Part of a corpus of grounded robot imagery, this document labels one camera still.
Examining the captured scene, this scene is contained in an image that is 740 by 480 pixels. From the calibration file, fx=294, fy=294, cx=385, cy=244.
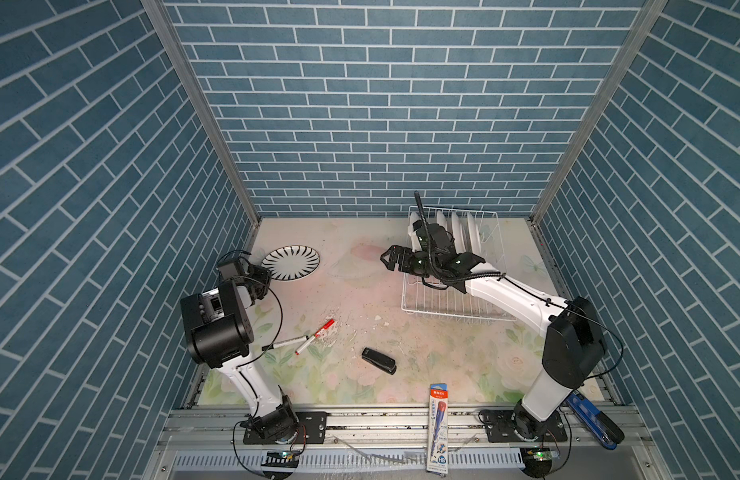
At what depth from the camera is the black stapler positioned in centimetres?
82

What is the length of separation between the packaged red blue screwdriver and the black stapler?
122 mm

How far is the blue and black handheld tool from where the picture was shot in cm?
71

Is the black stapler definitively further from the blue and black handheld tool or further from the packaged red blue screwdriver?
the blue and black handheld tool

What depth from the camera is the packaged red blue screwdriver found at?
0.69 m

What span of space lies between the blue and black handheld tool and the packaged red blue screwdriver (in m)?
0.34

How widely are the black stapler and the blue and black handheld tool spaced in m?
0.49
